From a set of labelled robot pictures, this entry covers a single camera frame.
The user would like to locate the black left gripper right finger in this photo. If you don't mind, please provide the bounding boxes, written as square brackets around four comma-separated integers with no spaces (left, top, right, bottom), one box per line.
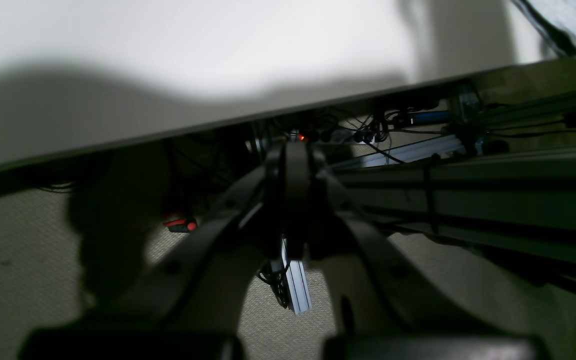
[284,142,549,360]

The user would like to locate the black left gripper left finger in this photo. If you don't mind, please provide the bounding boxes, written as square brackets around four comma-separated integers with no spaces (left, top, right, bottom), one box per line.
[18,145,285,360]

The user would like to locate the red black clamp under table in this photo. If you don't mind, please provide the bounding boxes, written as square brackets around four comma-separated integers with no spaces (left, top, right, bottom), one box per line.
[162,212,198,234]

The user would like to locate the aluminium frame leg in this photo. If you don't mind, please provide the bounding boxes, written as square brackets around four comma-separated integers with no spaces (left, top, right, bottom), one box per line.
[281,238,313,315]

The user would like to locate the black cable bundle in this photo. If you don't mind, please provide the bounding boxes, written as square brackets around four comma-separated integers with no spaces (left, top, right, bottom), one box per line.
[257,260,291,308]

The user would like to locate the long aluminium frame rail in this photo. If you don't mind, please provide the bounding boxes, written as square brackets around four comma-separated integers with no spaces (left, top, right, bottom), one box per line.
[336,145,576,264]

